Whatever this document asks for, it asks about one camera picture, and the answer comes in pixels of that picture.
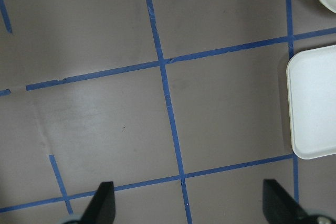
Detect white rectangular tray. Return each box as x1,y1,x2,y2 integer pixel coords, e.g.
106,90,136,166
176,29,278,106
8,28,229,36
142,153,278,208
286,45,335,159

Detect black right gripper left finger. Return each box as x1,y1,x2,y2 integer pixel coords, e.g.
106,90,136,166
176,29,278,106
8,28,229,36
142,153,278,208
79,182,116,224

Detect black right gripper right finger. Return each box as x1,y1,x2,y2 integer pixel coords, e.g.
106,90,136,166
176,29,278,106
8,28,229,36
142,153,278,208
262,179,315,224

